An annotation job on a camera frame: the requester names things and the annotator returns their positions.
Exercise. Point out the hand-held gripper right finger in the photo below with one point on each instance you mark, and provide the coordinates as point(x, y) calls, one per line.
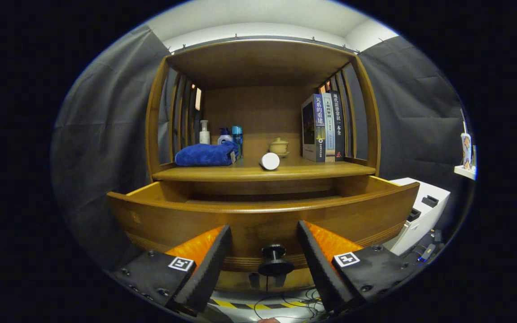
point(321, 269)

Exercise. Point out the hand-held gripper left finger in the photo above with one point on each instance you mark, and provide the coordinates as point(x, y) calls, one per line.
point(207, 269)

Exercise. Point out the wooden drawer with black knob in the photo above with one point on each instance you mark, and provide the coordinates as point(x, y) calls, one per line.
point(258, 220)

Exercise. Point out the white green cleanser tube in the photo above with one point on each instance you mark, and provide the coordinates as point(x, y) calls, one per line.
point(269, 161)

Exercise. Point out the wooden countertop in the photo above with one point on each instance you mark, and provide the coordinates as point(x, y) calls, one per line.
point(312, 169)

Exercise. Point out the wooden cabinet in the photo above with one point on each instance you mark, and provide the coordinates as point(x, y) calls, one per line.
point(258, 112)

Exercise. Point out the blue folded towel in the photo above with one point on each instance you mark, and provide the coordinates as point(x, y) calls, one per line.
point(204, 154)

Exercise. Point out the white printer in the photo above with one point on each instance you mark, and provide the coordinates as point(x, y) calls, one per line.
point(424, 211)

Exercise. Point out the beige lidded teacup with saucer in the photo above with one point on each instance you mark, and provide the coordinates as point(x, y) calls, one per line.
point(279, 146)

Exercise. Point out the white bottle with blue cap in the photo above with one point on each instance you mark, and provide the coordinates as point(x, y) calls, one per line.
point(225, 138)

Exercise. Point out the white pump bottle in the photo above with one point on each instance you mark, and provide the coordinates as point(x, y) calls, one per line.
point(204, 136)

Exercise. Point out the book with pale grey spine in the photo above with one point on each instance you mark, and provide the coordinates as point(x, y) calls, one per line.
point(329, 134)

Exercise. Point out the blue transparent bottle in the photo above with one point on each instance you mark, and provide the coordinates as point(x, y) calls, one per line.
point(238, 134)

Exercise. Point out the book with blue spine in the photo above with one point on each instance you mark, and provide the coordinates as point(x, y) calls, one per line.
point(314, 130)

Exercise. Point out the book with black spine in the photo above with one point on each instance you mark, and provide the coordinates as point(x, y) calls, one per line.
point(339, 130)

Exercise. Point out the black backdrop cloth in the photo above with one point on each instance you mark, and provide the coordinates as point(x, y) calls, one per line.
point(97, 157)

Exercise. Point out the small white shelf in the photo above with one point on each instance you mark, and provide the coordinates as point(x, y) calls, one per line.
point(465, 172)

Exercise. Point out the patterned paper cup with straw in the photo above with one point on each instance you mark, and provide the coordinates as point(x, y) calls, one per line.
point(466, 150)

